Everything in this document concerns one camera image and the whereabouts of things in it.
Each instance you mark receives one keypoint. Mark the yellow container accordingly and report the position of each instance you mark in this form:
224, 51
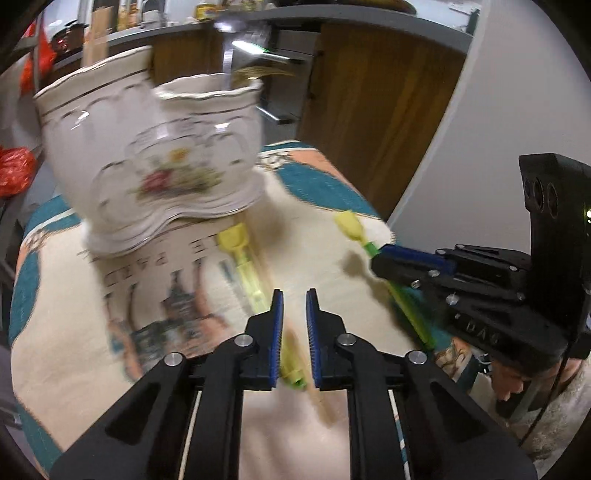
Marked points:
212, 10

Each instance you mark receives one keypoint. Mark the rice cooker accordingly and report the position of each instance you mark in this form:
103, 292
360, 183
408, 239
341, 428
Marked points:
69, 37

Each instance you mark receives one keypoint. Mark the grey countertop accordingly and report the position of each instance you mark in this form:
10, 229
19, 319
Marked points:
323, 16

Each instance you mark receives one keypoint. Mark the printed table mat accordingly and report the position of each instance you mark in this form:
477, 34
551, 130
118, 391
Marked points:
92, 369

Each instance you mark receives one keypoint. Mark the yellow green plastic scoop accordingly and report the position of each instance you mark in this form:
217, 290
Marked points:
247, 272

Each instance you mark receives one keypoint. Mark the wooden drawer cabinet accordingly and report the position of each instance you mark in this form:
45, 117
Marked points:
369, 115

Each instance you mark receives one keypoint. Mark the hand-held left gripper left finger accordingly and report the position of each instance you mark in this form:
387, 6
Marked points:
276, 332

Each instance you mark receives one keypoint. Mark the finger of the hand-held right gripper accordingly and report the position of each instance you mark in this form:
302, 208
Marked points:
415, 257
401, 274

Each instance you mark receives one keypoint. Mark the gold fork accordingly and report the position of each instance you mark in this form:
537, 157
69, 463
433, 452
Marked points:
263, 72

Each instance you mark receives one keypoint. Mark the hanging red plastic bag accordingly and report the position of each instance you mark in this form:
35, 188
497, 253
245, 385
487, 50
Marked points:
39, 57

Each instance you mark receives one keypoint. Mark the crumpled red plastic bag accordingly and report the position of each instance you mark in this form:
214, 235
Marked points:
16, 170

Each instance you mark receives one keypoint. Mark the wooden base cabinet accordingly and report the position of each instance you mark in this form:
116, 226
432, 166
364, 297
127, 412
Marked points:
184, 57

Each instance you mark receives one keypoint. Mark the oil bottles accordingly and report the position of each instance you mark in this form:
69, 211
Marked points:
128, 14

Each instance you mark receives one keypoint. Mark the floral ceramic utensil holder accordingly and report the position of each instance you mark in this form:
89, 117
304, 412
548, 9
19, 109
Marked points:
138, 152

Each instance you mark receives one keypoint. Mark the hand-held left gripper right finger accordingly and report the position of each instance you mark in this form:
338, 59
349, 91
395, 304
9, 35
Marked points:
311, 332

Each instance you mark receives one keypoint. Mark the chrome faucet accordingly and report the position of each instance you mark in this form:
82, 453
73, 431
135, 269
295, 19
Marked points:
152, 11

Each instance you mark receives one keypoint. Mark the person's right hand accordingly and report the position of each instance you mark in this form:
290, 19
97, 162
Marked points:
508, 385

